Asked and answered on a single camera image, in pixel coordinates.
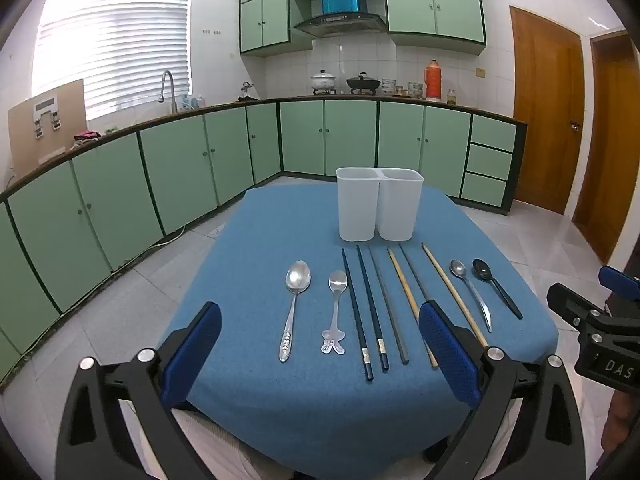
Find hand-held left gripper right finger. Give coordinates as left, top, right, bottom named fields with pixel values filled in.
left=418, top=300, right=586, bottom=480

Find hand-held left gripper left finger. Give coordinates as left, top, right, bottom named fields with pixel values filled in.
left=56, top=301, right=223, bottom=480

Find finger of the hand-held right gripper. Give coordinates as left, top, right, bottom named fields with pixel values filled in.
left=546, top=283, right=626, bottom=341
left=599, top=265, right=640, bottom=306

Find wooden chopstick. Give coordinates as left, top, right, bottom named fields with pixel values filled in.
left=387, top=246, right=440, bottom=370
left=421, top=242, right=489, bottom=347

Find grey metal chopstick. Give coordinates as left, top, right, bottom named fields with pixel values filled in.
left=399, top=244, right=432, bottom=306
left=368, top=245, right=410, bottom=365

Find small plain silver spoon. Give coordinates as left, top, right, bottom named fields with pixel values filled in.
left=449, top=259, right=493, bottom=334

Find black spoon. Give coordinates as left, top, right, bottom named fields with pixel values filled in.
left=472, top=258, right=524, bottom=321

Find large silver spoon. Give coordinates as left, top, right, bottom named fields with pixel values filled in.
left=278, top=260, right=313, bottom=363

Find silver spoon bunny handle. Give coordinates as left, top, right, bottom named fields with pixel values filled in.
left=320, top=270, right=349, bottom=356

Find white double utensil holder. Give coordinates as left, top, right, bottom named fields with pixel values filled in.
left=336, top=166, right=425, bottom=242

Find person's right hand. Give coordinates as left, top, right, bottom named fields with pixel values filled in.
left=602, top=390, right=640, bottom=456

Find blue tablecloth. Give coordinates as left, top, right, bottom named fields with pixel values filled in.
left=157, top=183, right=559, bottom=480

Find wooden door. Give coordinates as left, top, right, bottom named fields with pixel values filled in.
left=509, top=5, right=586, bottom=216
left=572, top=30, right=640, bottom=266

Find green lower cabinets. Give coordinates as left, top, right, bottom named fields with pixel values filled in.
left=0, top=99, right=527, bottom=376

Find green cabinets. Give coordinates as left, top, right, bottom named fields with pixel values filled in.
left=0, top=99, right=527, bottom=376
left=239, top=0, right=487, bottom=57

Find orange thermos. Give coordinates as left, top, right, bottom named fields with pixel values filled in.
left=425, top=59, right=443, bottom=100

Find steel kitchen faucet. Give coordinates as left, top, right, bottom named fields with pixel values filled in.
left=160, top=70, right=179, bottom=114

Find brown cardboard box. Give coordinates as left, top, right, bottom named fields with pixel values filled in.
left=7, top=79, right=87, bottom=173

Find black wok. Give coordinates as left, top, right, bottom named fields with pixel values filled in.
left=346, top=73, right=382, bottom=92

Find gas stove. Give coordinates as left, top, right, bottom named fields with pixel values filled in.
left=298, top=88, right=381, bottom=98

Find white window blind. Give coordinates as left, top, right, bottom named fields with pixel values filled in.
left=32, top=0, right=193, bottom=121

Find green upper cabinets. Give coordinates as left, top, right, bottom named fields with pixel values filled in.
left=239, top=0, right=487, bottom=57

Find black range hood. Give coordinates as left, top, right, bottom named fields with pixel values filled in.
left=293, top=12, right=388, bottom=37

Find white floor cable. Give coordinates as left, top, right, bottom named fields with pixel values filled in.
left=107, top=226, right=186, bottom=273

